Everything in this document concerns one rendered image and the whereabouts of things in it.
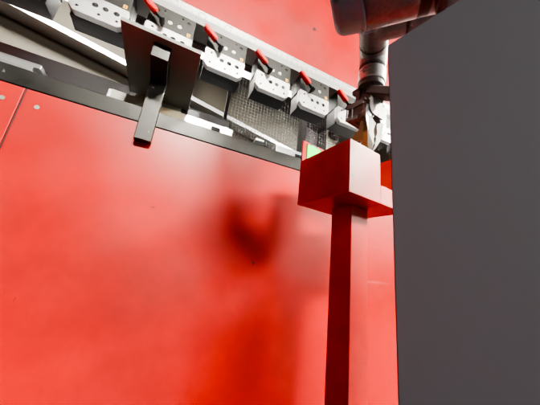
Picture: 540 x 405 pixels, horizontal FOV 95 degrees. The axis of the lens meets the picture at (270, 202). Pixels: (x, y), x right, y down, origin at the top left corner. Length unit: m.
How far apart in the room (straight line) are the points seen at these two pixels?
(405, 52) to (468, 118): 0.12
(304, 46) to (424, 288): 1.20
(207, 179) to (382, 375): 0.83
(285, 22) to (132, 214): 1.06
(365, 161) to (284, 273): 0.39
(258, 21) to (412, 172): 1.10
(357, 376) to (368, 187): 0.38
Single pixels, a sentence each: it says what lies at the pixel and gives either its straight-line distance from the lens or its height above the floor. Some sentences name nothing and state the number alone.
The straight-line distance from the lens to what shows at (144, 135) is 0.72.
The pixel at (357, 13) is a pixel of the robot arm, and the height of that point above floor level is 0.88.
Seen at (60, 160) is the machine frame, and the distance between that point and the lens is 0.73.
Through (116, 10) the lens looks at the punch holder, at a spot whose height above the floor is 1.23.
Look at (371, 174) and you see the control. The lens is 0.59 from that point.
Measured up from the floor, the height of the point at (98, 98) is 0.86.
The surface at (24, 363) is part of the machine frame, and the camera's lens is 0.72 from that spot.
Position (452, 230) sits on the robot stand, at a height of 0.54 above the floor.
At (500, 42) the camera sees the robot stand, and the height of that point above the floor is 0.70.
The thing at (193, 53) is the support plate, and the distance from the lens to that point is 0.74.
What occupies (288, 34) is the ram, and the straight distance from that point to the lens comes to 1.33.
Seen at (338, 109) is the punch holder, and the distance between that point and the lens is 1.24.
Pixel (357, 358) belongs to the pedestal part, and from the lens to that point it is 0.61.
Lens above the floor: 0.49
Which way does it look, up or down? 16 degrees up
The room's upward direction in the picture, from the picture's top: 6 degrees clockwise
